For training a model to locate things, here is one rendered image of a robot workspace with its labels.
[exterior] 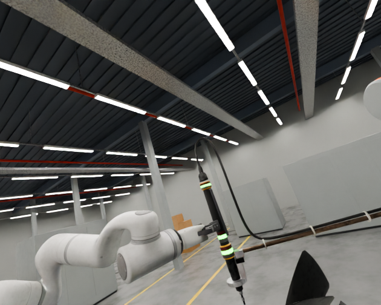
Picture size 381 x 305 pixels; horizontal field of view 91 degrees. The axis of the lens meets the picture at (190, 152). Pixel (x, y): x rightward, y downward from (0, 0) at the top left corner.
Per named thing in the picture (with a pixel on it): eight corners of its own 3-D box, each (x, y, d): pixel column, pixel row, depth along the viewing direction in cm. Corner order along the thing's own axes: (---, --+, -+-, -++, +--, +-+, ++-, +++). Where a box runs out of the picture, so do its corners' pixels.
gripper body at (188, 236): (166, 257, 58) (192, 244, 66) (185, 256, 51) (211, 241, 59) (159, 232, 60) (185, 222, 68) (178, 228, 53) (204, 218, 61)
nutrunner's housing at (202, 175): (245, 285, 66) (204, 166, 79) (245, 291, 63) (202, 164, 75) (234, 288, 67) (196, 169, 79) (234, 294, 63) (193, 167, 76)
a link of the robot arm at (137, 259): (156, 226, 58) (159, 257, 57) (112, 241, 49) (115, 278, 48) (172, 230, 52) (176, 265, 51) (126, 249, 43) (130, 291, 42)
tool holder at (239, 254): (251, 274, 68) (242, 245, 71) (253, 283, 61) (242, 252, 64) (228, 279, 69) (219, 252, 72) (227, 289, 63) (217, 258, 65)
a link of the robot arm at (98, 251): (87, 209, 65) (163, 206, 54) (91, 256, 64) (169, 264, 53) (61, 216, 57) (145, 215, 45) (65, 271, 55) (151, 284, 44)
